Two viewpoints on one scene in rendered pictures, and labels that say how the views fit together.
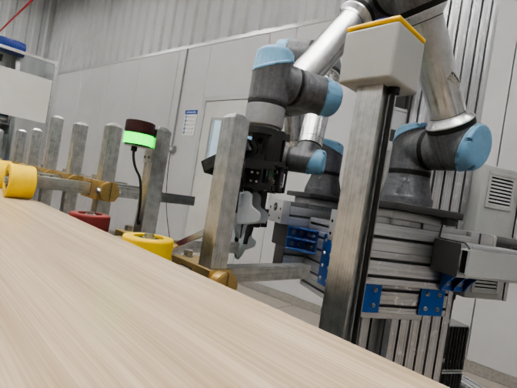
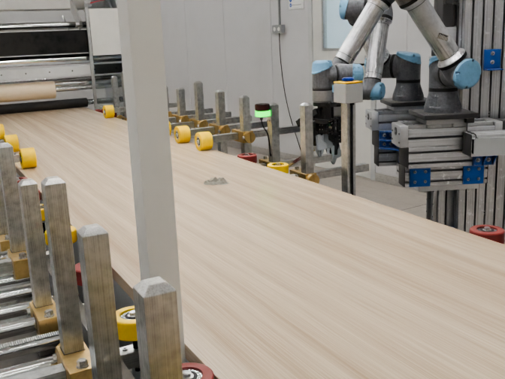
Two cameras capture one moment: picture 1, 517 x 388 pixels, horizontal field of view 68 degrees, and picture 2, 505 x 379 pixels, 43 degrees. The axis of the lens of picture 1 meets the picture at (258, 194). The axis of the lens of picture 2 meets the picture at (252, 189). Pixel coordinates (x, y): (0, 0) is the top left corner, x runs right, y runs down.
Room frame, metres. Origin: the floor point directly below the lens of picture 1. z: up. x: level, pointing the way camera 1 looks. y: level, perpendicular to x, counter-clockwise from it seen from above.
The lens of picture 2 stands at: (-1.68, -0.42, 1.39)
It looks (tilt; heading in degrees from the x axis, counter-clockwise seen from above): 14 degrees down; 17
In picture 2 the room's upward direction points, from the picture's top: 2 degrees counter-clockwise
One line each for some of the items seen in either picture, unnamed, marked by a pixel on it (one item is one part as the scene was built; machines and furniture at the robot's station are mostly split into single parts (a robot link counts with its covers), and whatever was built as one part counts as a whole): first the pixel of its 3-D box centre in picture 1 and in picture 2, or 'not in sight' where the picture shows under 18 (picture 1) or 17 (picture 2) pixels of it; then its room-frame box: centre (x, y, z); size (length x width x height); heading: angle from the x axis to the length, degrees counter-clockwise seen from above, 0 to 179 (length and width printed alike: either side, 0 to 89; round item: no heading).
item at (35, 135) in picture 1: (27, 186); (182, 131); (1.55, 0.93, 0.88); 0.03 x 0.03 x 0.48; 44
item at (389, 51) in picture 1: (381, 63); (348, 92); (0.47, -0.12, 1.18); 0.07 x 0.07 x 0.08; 44
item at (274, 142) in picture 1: (261, 161); (324, 117); (0.73, 0.00, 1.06); 0.09 x 0.08 x 0.12; 64
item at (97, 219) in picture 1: (86, 239); (247, 167); (0.79, 0.34, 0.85); 0.08 x 0.08 x 0.11
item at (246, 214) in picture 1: (246, 215); (321, 146); (0.72, 0.02, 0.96); 0.06 x 0.03 x 0.09; 64
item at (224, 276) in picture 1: (201, 277); (304, 177); (0.67, 0.07, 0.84); 0.13 x 0.06 x 0.05; 44
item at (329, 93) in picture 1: (308, 95); (346, 74); (0.79, -0.07, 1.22); 0.11 x 0.11 x 0.08; 28
